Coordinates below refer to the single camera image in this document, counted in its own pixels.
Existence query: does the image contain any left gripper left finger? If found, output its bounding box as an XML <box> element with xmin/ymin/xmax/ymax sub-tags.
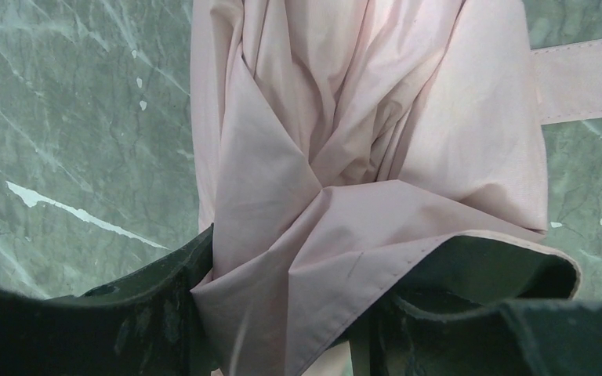
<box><xmin>0</xmin><ymin>230</ymin><xmax>216</xmax><ymax>375</ymax></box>

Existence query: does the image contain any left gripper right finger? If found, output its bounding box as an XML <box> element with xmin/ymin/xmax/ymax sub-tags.
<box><xmin>351</xmin><ymin>290</ymin><xmax>602</xmax><ymax>375</ymax></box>

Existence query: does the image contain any pink folding umbrella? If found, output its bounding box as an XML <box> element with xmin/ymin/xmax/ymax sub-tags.
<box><xmin>190</xmin><ymin>1</ymin><xmax>602</xmax><ymax>375</ymax></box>

